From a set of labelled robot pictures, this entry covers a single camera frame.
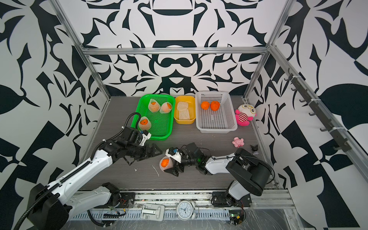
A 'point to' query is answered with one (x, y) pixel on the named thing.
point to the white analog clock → (185, 210)
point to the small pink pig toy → (238, 142)
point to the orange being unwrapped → (205, 105)
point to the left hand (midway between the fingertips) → (155, 151)
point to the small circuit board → (235, 216)
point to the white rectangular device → (153, 212)
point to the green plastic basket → (162, 124)
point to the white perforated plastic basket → (214, 112)
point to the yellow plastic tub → (191, 107)
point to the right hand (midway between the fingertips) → (166, 159)
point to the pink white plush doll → (245, 113)
